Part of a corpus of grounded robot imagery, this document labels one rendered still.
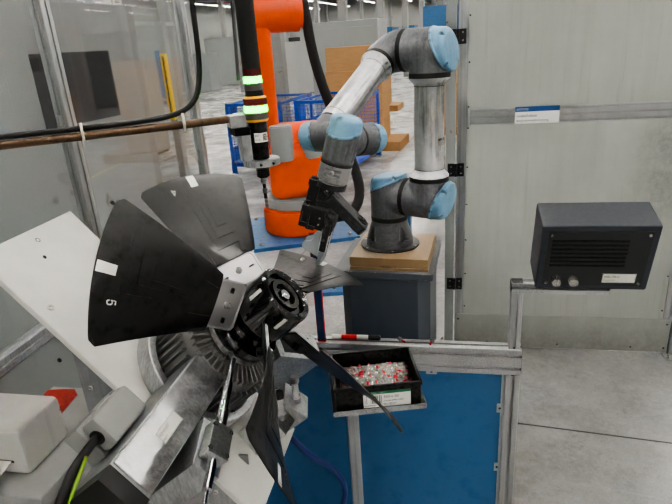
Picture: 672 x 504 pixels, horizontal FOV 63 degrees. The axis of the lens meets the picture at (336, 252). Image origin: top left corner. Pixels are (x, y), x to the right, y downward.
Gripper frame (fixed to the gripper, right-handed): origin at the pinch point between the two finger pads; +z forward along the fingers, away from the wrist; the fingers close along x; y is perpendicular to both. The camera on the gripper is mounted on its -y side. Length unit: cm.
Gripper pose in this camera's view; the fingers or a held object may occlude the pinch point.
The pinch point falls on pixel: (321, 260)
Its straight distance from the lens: 135.1
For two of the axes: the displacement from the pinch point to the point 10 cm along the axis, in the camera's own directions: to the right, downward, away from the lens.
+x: -1.8, 3.5, -9.2
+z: -2.3, 8.9, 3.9
